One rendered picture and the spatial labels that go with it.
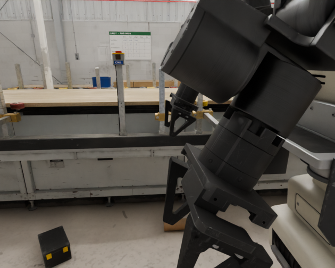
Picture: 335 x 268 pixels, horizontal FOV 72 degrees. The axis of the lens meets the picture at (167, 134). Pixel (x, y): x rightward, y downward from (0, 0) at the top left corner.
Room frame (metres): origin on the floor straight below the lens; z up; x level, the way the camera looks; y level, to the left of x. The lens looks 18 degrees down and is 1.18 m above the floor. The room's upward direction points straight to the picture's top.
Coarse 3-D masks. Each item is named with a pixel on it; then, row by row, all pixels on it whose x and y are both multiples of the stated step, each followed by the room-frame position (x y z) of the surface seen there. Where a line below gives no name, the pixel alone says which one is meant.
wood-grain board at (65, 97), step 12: (12, 96) 1.86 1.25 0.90; (24, 96) 1.86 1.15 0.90; (36, 96) 1.86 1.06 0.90; (48, 96) 1.86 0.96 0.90; (60, 96) 1.86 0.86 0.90; (72, 96) 1.86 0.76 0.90; (84, 96) 1.86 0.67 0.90; (96, 96) 1.86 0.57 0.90; (108, 96) 1.86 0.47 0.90; (132, 96) 1.86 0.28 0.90; (144, 96) 1.86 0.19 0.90; (156, 96) 1.86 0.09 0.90; (168, 96) 1.86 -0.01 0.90; (204, 96) 1.86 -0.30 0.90
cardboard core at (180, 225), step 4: (180, 220) 1.40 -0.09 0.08; (184, 220) 1.40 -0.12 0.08; (164, 224) 1.37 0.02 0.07; (168, 224) 1.37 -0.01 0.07; (176, 224) 1.37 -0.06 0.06; (180, 224) 1.37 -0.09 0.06; (184, 224) 1.37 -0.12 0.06; (164, 228) 1.35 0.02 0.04; (168, 228) 1.36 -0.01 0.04; (172, 228) 1.36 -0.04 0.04; (176, 228) 1.36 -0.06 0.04; (180, 228) 1.36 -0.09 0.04; (184, 228) 1.37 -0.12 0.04
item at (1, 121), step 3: (21, 111) 1.54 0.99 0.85; (21, 114) 1.52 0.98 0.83; (3, 117) 1.37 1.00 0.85; (6, 117) 1.37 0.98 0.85; (9, 117) 1.39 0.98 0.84; (0, 120) 1.30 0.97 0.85; (3, 120) 1.33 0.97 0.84; (6, 120) 1.36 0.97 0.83; (9, 120) 1.38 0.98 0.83; (0, 123) 1.29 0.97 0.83; (3, 123) 1.32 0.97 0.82
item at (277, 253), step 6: (276, 234) 0.50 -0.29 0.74; (276, 240) 0.50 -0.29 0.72; (276, 246) 0.50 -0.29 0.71; (282, 246) 0.47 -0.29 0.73; (276, 252) 0.48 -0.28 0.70; (282, 252) 0.47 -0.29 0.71; (288, 252) 0.45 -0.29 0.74; (282, 258) 0.46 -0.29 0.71; (288, 258) 0.44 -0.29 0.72; (294, 258) 0.43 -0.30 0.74; (282, 264) 0.44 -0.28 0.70; (288, 264) 0.44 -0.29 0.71; (294, 264) 0.42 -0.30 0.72
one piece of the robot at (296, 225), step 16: (320, 80) 0.49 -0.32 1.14; (320, 96) 0.49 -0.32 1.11; (304, 176) 0.53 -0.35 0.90; (288, 192) 0.53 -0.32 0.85; (304, 192) 0.47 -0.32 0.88; (320, 192) 0.46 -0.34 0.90; (272, 208) 0.53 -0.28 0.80; (288, 208) 0.52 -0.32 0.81; (304, 208) 0.47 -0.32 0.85; (320, 208) 0.42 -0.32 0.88; (272, 224) 0.52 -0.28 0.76; (288, 224) 0.47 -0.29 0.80; (304, 224) 0.46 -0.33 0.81; (272, 240) 0.52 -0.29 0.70; (288, 240) 0.44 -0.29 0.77; (304, 240) 0.41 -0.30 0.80; (320, 240) 0.41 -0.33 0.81; (304, 256) 0.39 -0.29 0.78; (320, 256) 0.37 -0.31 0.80
